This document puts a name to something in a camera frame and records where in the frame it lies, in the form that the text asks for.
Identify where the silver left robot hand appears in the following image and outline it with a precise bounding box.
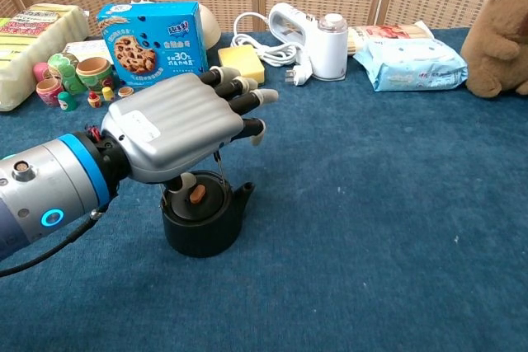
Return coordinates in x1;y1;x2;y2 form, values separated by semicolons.
101;65;280;195

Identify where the black teapot lid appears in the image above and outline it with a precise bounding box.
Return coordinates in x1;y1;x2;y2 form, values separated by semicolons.
171;174;226;221

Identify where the black cast iron teapot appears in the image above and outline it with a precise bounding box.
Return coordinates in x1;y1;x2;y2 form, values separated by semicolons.
159;149;256;258

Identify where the blue cookie box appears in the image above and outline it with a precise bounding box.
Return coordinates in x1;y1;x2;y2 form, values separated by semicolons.
97;0;210;88

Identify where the green nesting doll open half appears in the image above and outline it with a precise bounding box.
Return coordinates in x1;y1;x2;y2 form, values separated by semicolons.
75;57;116;96

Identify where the yellow green sponge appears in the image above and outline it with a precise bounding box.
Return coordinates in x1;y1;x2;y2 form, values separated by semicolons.
217;44;266;83

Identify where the beige bowl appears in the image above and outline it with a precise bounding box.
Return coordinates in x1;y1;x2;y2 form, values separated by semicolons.
199;3;222;49

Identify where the tiny green nesting doll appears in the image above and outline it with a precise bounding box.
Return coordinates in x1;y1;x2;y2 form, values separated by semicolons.
57;91;78;112

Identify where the small white carton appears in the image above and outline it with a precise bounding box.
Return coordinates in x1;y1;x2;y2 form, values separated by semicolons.
64;40;112;65

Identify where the pink nesting doll open half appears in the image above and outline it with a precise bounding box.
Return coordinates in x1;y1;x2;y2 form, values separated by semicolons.
35;78;65;108

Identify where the yellow sponge multipack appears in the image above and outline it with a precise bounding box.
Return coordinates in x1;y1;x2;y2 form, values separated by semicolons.
0;3;90;113

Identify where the white handheld steamer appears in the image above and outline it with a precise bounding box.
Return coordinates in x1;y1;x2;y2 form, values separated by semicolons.
267;2;350;81

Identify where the blue table cloth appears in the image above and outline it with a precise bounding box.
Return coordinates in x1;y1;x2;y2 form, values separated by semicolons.
0;26;528;352

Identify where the light blue wet wipes pack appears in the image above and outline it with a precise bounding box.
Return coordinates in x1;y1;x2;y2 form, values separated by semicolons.
353;37;469;92

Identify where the brown capybara plush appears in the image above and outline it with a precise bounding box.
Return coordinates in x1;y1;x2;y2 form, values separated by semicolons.
460;0;528;100

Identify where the white power cable with plug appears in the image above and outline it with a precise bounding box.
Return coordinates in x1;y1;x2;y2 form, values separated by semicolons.
229;12;313;87

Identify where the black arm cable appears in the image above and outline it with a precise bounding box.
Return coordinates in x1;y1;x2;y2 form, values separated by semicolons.
0;209;102;279

